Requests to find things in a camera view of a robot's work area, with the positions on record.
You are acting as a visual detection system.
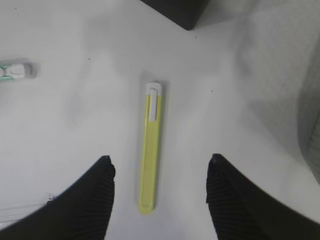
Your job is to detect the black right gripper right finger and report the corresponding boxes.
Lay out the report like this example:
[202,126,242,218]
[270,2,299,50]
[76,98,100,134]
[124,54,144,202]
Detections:
[206,153,320,240]

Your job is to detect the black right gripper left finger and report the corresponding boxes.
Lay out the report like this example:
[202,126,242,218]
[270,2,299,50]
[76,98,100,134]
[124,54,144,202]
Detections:
[0,155,116,240]

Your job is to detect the yellow utility knife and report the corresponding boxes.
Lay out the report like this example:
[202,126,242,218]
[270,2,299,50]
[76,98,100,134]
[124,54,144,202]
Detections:
[138,82,162,215]

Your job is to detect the transparent plastic ruler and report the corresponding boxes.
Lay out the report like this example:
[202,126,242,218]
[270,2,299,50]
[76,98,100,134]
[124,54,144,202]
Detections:
[0,193,56,230]

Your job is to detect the green woven plastic basket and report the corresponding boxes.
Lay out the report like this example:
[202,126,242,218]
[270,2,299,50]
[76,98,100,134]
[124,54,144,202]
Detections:
[297,43,320,183]

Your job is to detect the green utility knife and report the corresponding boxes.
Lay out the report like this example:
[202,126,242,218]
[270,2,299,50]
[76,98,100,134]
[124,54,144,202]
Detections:
[0,61,33,82]

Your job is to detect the black square pen holder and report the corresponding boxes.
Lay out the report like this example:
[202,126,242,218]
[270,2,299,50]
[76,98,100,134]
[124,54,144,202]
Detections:
[141,0,209,31]

